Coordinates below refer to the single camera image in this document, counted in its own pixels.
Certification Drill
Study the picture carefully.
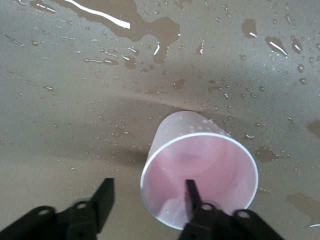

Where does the pink plastic cup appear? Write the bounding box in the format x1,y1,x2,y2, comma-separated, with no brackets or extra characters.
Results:
139,109,260,231

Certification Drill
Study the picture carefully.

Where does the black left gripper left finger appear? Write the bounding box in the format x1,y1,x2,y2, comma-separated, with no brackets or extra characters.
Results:
0,177,116,240

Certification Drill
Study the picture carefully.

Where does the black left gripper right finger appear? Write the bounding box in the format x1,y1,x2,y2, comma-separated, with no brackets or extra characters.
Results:
178,179,286,240

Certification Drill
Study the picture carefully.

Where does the brown table cover sheet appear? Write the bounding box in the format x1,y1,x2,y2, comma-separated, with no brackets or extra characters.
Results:
0,0,320,240

